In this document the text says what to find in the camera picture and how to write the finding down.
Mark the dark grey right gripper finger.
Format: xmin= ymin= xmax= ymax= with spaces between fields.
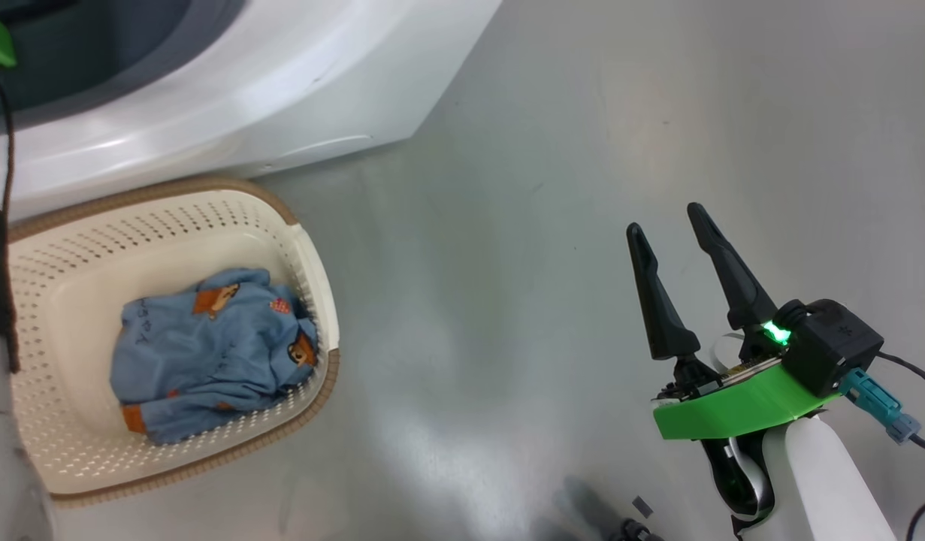
xmin=626 ymin=222 xmax=702 ymax=361
xmin=686 ymin=201 xmax=778 ymax=331

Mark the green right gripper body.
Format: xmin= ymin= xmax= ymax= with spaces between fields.
xmin=652 ymin=353 xmax=842 ymax=442

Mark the blue cartoon print garment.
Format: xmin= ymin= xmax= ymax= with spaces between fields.
xmin=109 ymin=268 xmax=320 ymax=446

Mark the white front-load washing machine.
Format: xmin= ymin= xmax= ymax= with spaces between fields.
xmin=0 ymin=0 xmax=503 ymax=219

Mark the cream perforated laundry basket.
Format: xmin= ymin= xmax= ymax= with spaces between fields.
xmin=8 ymin=177 xmax=341 ymax=506

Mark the teal cable connector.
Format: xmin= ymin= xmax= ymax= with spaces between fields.
xmin=838 ymin=368 xmax=923 ymax=444

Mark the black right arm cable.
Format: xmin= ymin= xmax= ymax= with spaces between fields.
xmin=875 ymin=352 xmax=925 ymax=393

